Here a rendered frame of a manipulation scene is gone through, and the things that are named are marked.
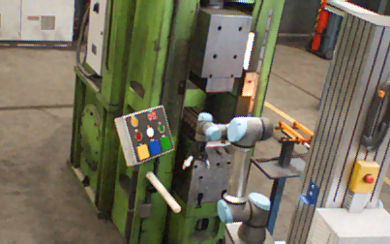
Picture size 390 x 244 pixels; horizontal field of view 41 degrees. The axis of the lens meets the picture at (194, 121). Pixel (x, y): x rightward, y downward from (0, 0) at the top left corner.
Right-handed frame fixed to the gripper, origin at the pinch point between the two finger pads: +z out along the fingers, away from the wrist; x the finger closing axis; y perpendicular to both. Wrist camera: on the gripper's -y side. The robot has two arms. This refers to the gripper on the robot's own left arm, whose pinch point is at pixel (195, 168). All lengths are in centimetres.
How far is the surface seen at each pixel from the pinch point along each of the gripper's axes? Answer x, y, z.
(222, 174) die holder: 33, -40, 25
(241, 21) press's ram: 28, -45, -80
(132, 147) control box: -38.0, -3.3, -11.0
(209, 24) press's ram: 7, -40, -77
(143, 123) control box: -30.7, -16.0, -20.6
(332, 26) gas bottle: 434, -643, 28
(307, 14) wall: 443, -774, 31
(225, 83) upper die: 24, -44, -39
